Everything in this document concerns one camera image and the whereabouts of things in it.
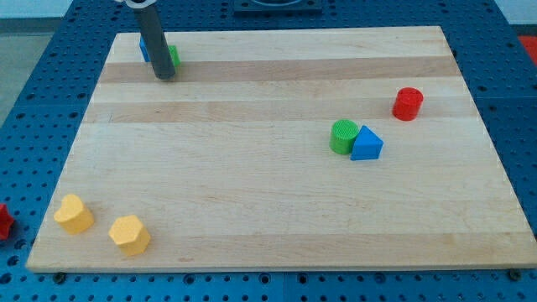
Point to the green star block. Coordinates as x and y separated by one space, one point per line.
174 54

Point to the red star block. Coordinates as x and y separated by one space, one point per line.
6 221

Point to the wooden board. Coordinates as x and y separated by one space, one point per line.
229 166

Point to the green cylinder block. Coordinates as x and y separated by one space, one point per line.
343 135

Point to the blue triangle block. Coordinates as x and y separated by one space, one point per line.
367 146

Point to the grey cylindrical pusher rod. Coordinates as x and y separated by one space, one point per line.
156 44

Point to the red cylinder block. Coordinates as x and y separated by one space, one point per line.
407 104

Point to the blue cube block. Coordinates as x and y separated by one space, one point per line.
143 50

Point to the yellow hexagon block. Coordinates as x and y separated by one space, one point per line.
130 235

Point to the yellow heart block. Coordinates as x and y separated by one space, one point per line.
73 216

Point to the white rod mount collar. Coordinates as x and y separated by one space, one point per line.
137 4

